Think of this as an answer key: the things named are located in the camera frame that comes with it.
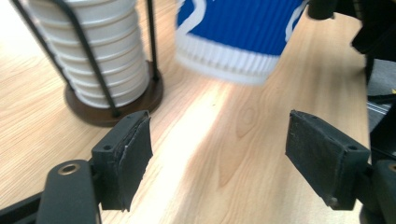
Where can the blue and white paper cup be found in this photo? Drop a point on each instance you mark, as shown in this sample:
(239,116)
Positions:
(243,28)

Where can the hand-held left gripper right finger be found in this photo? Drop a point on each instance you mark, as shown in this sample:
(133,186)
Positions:
(323,158)

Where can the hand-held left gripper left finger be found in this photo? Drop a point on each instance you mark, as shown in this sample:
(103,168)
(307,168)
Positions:
(130,158)

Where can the stack of white paper cups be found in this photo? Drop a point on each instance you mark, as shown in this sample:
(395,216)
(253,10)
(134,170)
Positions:
(115,46)

